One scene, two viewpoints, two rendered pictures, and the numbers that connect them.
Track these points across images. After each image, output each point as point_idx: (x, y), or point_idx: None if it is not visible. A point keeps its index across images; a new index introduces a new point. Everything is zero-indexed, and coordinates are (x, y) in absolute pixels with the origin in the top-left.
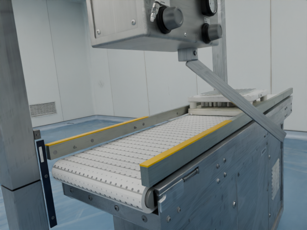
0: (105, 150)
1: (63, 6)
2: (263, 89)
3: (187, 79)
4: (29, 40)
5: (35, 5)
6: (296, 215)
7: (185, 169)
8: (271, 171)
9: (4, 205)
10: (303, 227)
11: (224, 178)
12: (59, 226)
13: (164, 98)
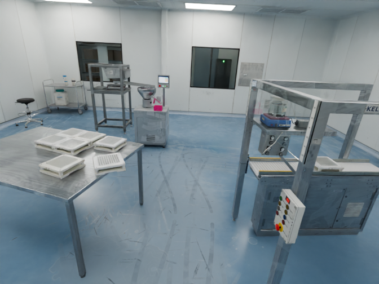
0: (261, 163)
1: (318, 25)
2: None
3: None
4: (281, 54)
5: (295, 26)
6: (371, 239)
7: (269, 175)
8: (347, 203)
9: (235, 158)
10: (366, 243)
11: (286, 183)
12: (251, 177)
13: (375, 127)
